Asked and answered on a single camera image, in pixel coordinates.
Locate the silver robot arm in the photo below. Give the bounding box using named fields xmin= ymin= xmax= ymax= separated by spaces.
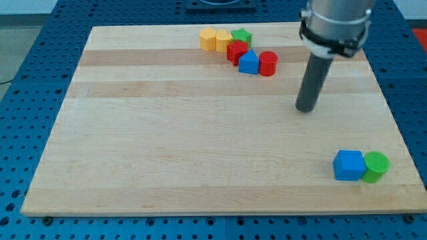
xmin=299 ymin=0 xmax=375 ymax=59

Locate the blue cube block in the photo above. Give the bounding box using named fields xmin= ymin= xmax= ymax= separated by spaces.
xmin=332 ymin=150 xmax=366 ymax=181

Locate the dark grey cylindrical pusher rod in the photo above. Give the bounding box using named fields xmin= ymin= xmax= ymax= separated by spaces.
xmin=295 ymin=53 xmax=333 ymax=113

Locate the yellow heart block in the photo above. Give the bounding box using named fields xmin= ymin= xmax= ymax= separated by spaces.
xmin=216 ymin=29 xmax=232 ymax=53

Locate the red cylinder block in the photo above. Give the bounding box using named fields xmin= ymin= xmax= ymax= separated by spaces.
xmin=258 ymin=51 xmax=278 ymax=76

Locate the blue triangle block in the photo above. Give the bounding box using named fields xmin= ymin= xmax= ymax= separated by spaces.
xmin=239 ymin=49 xmax=259 ymax=75

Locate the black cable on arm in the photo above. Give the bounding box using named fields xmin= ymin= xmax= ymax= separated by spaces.
xmin=298 ymin=20 xmax=370 ymax=58

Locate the green star block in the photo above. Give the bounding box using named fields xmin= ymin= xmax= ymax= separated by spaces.
xmin=231 ymin=28 xmax=252 ymax=47

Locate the red pentagon block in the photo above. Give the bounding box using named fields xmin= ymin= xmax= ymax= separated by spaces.
xmin=227 ymin=40 xmax=249 ymax=66

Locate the wooden board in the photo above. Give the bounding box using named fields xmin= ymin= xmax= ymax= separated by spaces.
xmin=21 ymin=23 xmax=426 ymax=217

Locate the yellow hexagon block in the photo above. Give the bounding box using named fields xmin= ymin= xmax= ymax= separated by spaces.
xmin=199 ymin=27 xmax=217 ymax=51

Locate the green cylinder block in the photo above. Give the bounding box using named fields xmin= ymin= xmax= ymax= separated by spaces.
xmin=361 ymin=151 xmax=391 ymax=183

